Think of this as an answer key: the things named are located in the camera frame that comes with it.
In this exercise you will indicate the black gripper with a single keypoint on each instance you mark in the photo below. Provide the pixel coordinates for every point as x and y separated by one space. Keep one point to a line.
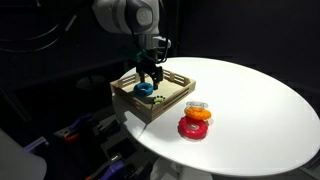
147 65

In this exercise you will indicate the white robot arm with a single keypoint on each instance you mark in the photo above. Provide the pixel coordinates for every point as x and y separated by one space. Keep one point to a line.
139 19

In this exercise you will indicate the wooden tray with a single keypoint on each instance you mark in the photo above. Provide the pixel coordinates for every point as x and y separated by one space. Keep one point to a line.
142 100

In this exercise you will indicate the purple orange clamp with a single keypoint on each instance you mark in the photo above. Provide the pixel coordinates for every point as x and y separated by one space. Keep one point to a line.
73 129

